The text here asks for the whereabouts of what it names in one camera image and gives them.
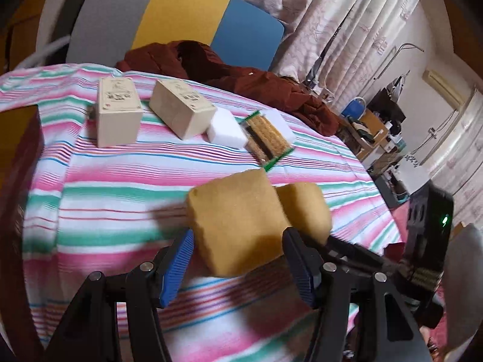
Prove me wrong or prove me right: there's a small yellow sponge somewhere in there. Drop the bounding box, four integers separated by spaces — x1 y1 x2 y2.
276 182 332 245

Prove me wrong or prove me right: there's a large yellow sponge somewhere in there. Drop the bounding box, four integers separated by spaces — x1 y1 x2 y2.
187 168 291 278

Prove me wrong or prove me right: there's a wooden side table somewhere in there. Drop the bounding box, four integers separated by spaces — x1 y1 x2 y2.
337 110 389 162

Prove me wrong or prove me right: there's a striped tablecloth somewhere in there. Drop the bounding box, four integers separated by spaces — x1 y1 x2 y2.
0 63 403 362

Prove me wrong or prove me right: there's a green cracker packet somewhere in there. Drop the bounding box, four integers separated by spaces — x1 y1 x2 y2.
240 110 295 172

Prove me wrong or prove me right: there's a gold tin box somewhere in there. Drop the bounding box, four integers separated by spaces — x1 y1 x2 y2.
1 106 44 361

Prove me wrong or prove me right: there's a beige cardboard box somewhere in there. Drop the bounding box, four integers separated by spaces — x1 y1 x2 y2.
149 78 216 140
96 77 143 148

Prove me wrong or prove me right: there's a patterned beige curtain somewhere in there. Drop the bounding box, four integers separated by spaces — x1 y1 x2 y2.
244 0 419 113

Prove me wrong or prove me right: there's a dark red cloth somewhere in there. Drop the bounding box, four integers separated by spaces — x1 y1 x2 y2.
115 40 339 136

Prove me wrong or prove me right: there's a grey yellow blue chair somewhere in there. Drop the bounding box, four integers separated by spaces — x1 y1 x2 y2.
66 0 284 70

